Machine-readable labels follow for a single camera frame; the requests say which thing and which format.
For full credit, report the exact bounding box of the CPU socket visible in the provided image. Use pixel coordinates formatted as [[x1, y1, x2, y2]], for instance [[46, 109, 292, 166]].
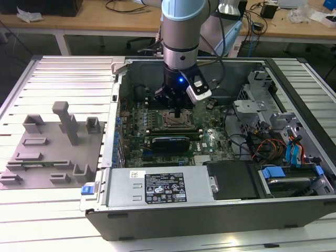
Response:
[[162, 109, 196, 130]]

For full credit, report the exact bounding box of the black office chair base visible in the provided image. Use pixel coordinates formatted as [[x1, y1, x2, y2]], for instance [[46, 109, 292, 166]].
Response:
[[125, 36, 159, 54]]

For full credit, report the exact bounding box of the green motherboard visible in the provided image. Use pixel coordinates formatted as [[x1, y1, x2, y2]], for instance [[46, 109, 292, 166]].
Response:
[[119, 98, 237, 168]]

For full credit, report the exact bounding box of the silver metal drive cage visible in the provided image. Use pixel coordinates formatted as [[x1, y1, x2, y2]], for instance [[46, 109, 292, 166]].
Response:
[[232, 69, 279, 137]]

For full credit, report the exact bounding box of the small silver heatsink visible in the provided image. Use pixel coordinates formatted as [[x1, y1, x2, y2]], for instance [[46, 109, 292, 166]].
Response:
[[193, 154, 211, 166]]

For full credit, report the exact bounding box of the wooden workbench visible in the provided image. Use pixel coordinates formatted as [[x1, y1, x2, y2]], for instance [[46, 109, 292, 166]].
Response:
[[0, 0, 336, 57]]

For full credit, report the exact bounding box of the black plastic bay cover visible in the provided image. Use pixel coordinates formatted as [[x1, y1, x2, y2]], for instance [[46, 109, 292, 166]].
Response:
[[203, 160, 260, 200]]

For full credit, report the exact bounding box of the small black box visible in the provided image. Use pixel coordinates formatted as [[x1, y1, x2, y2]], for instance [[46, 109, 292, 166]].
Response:
[[260, 3, 278, 19]]

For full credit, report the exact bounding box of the silver power supply with label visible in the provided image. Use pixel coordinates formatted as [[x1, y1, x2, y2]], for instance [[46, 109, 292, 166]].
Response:
[[106, 167, 212, 209]]

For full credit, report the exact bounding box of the clear plastic bag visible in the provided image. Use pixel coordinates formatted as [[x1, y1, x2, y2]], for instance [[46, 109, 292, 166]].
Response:
[[286, 4, 312, 25]]

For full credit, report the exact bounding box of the grey parts rack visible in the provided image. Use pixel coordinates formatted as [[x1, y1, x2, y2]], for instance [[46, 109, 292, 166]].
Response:
[[0, 101, 106, 190]]

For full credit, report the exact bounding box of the black and silver PC case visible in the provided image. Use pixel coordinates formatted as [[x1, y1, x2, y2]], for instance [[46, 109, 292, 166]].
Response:
[[79, 56, 336, 242]]

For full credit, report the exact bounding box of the black equipment case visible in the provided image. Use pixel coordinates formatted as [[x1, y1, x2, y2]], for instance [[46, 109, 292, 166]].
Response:
[[0, 0, 84, 17]]

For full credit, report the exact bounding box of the crumpled white paper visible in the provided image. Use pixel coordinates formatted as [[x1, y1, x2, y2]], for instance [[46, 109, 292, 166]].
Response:
[[16, 7, 44, 24]]

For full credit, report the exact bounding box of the hard disk in blue carrier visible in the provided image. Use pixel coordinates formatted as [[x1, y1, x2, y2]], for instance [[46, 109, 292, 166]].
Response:
[[258, 164, 325, 199]]

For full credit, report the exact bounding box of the green RAM stick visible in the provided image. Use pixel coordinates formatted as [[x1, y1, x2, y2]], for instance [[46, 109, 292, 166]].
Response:
[[22, 162, 56, 168]]

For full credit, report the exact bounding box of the white cardboard box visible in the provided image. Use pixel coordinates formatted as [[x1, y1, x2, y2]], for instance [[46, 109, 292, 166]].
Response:
[[309, 10, 336, 29]]

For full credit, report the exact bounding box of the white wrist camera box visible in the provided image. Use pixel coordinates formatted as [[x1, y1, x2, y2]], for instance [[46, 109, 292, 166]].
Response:
[[185, 75, 212, 103]]

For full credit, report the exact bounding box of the black camera cable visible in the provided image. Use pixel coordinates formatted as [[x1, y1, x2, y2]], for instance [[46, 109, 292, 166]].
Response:
[[208, 10, 227, 91]]

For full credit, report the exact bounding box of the silver metal bracket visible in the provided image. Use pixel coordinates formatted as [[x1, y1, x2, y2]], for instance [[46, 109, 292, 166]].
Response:
[[270, 112, 305, 148]]

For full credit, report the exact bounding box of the red yellow black wire bundle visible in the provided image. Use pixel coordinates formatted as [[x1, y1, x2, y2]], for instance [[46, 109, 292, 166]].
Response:
[[250, 138, 287, 160]]

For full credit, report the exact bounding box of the blue flat data wire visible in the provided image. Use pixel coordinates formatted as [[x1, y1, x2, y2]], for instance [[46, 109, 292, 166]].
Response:
[[285, 132, 303, 168]]

